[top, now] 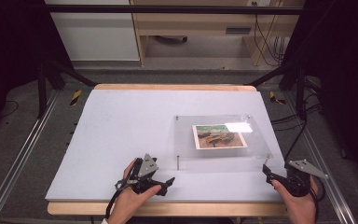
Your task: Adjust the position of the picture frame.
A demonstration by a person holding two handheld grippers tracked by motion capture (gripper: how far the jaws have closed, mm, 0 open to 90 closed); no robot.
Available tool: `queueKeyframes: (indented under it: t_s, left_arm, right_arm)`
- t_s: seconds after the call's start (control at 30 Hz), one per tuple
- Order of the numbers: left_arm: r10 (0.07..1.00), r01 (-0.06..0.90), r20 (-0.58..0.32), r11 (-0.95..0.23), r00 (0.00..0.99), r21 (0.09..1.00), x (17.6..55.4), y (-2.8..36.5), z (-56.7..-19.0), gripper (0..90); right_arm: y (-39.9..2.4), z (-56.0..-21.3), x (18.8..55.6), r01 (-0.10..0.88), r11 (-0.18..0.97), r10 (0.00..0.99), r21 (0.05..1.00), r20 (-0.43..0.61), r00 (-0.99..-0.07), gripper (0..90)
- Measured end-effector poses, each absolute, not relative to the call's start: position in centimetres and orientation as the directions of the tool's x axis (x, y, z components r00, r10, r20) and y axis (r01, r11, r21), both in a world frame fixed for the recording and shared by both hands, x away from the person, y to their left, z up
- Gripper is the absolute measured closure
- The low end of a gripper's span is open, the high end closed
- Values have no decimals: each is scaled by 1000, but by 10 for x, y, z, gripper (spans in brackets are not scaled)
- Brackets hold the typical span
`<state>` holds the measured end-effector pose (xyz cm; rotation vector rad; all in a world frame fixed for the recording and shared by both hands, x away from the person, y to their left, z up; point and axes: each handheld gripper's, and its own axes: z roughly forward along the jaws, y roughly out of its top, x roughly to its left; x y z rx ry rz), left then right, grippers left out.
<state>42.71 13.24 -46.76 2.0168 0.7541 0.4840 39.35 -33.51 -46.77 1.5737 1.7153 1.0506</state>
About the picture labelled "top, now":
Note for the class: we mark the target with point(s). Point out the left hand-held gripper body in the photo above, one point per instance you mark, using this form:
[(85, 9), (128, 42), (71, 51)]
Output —
[(147, 166)]

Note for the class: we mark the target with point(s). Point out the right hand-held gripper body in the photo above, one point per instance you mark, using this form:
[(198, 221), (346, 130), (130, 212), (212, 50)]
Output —
[(298, 185)]

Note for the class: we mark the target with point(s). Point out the clear acrylic photo frame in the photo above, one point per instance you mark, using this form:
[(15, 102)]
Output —
[(186, 140)]

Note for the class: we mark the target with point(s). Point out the person's right hand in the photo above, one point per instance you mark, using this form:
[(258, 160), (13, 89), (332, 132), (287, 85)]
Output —
[(300, 208)]

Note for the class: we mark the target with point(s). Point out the person's left hand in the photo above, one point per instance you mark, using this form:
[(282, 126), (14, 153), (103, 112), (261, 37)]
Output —
[(129, 203)]

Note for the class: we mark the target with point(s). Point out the wooden table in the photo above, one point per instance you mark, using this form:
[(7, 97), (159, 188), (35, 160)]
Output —
[(167, 209)]

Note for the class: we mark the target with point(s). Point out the white table mat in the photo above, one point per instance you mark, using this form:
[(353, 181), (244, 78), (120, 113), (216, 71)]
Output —
[(121, 140)]

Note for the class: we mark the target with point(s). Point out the printed photo card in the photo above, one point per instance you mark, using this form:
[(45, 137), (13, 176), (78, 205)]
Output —
[(219, 137)]

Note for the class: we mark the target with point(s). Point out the black metal stand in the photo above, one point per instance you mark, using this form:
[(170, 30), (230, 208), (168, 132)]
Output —
[(298, 84), (43, 87)]

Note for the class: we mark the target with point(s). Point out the black curtain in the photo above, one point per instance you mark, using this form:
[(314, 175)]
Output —
[(9, 46), (345, 77)]

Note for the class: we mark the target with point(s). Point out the black object under desk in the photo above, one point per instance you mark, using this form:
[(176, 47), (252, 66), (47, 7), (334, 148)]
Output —
[(172, 39)]

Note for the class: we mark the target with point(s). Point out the white cabinet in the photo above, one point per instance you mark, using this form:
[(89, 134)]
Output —
[(96, 34)]

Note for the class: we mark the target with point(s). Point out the wooden desk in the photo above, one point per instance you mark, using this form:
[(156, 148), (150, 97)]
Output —
[(192, 23)]

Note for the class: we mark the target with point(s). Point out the black horizontal bar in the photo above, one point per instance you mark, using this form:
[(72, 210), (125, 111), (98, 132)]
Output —
[(167, 9)]

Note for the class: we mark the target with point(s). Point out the aluminium rail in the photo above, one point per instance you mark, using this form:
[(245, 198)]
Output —
[(15, 155), (320, 155)]

